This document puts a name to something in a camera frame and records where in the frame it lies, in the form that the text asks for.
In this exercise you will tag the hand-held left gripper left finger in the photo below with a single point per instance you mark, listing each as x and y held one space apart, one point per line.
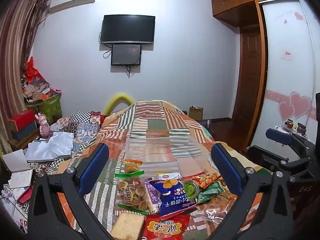
93 165

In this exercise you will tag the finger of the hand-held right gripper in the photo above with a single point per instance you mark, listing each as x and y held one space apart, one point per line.
265 155
277 134

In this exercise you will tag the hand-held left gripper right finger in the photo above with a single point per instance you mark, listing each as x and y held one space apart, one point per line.
226 170

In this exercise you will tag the orange fried snack pack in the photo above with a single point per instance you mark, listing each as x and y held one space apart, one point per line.
207 178

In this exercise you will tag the green snack packet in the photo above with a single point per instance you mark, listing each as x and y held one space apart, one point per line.
211 192

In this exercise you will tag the clear bag of orange snacks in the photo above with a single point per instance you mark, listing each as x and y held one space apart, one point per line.
220 206

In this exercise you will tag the clear bag of yellow chips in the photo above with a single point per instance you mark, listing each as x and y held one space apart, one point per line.
131 167

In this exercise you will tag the green jelly cup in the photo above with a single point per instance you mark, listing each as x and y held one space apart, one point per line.
190 188

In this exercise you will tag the yellow white snack packet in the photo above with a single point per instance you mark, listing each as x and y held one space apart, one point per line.
168 175

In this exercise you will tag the blue chip bag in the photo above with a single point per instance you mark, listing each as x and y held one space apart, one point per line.
172 197

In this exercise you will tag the purple label wafer pack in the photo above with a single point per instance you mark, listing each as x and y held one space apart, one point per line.
152 195

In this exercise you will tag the clear plastic box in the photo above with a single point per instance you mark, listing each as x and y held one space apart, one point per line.
162 150

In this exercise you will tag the beige cake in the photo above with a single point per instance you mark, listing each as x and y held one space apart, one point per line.
127 227

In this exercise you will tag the red snack packet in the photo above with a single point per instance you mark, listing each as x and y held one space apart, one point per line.
165 227

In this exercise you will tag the white appliance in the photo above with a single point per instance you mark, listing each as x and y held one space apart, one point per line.
281 128

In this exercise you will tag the dark red jar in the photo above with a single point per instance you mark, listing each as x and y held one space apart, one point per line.
290 124

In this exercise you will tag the dark glass jar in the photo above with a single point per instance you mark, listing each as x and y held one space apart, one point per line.
301 128

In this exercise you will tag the pink heart stickers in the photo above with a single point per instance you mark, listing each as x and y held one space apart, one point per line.
300 105

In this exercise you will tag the checkered patchwork quilt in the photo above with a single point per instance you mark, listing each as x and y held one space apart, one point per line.
82 127

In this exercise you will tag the white cloth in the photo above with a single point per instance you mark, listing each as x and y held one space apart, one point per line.
52 147

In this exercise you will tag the white sliding wardrobe door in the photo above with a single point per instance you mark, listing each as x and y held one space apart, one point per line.
287 80

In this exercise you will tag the brown wooden door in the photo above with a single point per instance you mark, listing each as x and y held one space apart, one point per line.
247 80

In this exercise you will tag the pink toy figure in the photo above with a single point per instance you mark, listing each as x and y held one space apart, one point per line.
43 127

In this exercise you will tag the brown cardboard box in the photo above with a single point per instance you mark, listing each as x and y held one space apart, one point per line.
196 113

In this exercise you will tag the yellow foam tube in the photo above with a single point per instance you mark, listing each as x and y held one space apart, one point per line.
117 98

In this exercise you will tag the red book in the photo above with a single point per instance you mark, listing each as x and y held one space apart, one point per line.
26 195

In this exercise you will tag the open white notebook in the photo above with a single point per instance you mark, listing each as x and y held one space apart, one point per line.
17 165

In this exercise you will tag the green gift bag pile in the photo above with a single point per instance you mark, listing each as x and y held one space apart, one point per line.
37 87

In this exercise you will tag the red plastic bag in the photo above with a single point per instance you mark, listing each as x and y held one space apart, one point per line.
31 70

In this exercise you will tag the wooden wardrobe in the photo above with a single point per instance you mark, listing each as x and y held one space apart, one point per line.
232 2

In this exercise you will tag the striped brown curtain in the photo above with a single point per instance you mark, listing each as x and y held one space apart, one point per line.
17 42

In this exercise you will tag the red wall sticker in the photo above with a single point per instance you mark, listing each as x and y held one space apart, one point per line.
288 55

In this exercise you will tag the small black wall monitor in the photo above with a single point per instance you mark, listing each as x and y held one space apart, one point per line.
126 55

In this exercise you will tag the black wall television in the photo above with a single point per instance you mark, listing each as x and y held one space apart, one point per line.
127 29

